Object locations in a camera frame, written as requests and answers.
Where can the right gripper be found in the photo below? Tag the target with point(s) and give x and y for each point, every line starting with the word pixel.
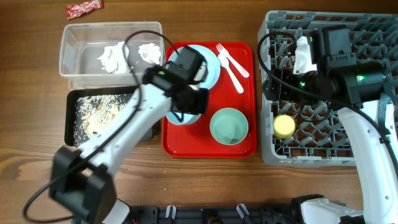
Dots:
pixel 277 91

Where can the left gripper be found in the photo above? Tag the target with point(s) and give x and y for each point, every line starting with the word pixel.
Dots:
pixel 201 105

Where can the light blue bowl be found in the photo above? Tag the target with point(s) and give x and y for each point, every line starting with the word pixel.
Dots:
pixel 179 119

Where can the light blue plate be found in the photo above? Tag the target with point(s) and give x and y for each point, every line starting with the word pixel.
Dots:
pixel 213 67

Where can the yellow plastic cup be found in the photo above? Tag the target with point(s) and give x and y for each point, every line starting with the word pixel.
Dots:
pixel 284 126

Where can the green bowl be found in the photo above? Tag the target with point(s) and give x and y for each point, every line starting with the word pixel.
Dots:
pixel 229 126

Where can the white napkin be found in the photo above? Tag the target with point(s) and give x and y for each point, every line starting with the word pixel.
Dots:
pixel 113 59
pixel 150 53

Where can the rice and food scraps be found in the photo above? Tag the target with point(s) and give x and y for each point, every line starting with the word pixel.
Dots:
pixel 93 113

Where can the red snack wrapper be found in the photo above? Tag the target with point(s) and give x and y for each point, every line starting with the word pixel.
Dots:
pixel 74 11

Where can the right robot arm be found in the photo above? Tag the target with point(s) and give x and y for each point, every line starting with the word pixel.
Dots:
pixel 363 99

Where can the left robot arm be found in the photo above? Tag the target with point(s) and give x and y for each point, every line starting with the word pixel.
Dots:
pixel 82 180

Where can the grey dishwasher rack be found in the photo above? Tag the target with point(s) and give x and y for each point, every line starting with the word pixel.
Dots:
pixel 319 138

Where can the white plastic spoon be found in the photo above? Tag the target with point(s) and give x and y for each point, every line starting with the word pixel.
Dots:
pixel 224 62

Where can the white plastic fork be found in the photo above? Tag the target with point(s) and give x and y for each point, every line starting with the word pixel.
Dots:
pixel 239 68

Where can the black tray bin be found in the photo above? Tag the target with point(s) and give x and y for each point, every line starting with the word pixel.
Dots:
pixel 71 106

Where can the clear plastic bin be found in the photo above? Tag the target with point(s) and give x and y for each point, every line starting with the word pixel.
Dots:
pixel 83 46

